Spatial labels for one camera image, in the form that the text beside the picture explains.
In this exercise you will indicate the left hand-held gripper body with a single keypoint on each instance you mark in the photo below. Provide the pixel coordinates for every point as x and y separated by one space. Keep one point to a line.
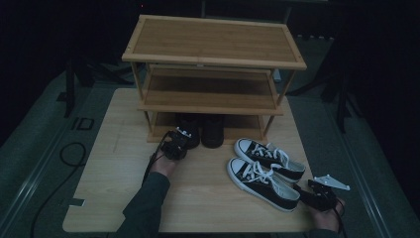
175 147

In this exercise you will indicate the person's right hand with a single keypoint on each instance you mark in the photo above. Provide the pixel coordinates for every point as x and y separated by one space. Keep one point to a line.
327 218

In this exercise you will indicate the person's left hand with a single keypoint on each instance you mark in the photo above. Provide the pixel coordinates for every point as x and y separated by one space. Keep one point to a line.
165 167

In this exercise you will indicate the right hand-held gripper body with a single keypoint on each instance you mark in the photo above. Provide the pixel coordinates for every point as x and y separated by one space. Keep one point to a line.
325 195

